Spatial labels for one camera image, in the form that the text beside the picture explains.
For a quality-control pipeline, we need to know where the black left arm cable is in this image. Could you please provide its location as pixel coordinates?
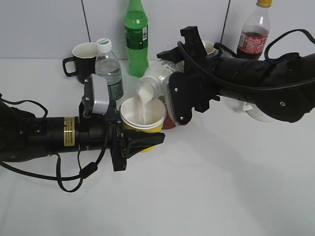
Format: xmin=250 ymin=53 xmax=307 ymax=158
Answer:
xmin=0 ymin=95 xmax=106 ymax=193

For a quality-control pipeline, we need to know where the yellow paper cup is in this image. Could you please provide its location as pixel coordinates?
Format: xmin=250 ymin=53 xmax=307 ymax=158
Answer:
xmin=120 ymin=96 xmax=167 ymax=153

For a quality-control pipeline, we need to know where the cola bottle yellow cap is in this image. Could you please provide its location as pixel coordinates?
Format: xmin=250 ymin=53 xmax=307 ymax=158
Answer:
xmin=237 ymin=0 xmax=272 ymax=60

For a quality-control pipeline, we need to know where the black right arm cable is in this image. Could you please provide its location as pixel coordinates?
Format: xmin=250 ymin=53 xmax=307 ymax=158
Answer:
xmin=177 ymin=29 xmax=315 ymax=90

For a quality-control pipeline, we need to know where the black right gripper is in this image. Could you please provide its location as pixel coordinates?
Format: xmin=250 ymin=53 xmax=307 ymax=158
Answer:
xmin=157 ymin=26 xmax=220 ymax=113

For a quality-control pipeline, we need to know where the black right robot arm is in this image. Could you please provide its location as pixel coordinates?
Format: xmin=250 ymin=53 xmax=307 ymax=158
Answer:
xmin=157 ymin=26 xmax=315 ymax=125

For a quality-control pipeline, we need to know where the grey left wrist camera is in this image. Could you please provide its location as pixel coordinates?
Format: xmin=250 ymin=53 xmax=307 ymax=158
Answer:
xmin=82 ymin=74 xmax=110 ymax=118

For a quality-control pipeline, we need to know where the black ceramic mug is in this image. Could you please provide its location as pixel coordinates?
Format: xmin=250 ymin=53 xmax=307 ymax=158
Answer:
xmin=62 ymin=42 xmax=98 ymax=84

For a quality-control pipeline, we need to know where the clear water bottle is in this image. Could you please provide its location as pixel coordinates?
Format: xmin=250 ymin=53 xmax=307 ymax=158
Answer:
xmin=94 ymin=38 xmax=124 ymax=101

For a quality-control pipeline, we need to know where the red ceramic mug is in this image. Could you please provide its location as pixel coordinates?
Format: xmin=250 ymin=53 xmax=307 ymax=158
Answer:
xmin=158 ymin=95 xmax=178 ymax=130

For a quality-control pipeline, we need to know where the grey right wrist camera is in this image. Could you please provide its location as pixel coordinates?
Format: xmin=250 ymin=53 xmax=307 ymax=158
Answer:
xmin=163 ymin=71 xmax=197 ymax=125

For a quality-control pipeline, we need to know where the green soda bottle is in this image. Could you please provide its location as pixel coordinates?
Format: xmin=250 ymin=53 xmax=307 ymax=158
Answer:
xmin=124 ymin=0 xmax=149 ymax=78

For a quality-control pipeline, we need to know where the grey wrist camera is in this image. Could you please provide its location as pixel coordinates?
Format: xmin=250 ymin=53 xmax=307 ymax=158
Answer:
xmin=163 ymin=71 xmax=197 ymax=125
xmin=82 ymin=74 xmax=110 ymax=118

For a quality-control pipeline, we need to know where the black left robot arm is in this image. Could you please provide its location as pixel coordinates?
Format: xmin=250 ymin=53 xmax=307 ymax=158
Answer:
xmin=0 ymin=99 xmax=165 ymax=172

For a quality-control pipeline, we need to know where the white ceramic mug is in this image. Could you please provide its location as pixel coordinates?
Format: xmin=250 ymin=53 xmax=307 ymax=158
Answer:
xmin=225 ymin=98 xmax=278 ymax=123

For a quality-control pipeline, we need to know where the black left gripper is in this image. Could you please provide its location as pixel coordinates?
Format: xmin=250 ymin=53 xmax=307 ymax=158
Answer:
xmin=78 ymin=101 xmax=165 ymax=172

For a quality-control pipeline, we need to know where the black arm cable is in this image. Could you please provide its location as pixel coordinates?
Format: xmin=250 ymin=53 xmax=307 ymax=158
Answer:
xmin=177 ymin=29 xmax=315 ymax=90
xmin=0 ymin=95 xmax=106 ymax=193

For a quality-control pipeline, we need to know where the dark grey mug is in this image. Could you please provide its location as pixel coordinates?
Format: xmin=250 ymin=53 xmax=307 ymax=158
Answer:
xmin=202 ymin=40 xmax=216 ymax=55

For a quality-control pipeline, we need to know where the milk bottle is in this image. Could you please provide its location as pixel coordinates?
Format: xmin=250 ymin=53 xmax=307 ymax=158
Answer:
xmin=137 ymin=59 xmax=184 ymax=104

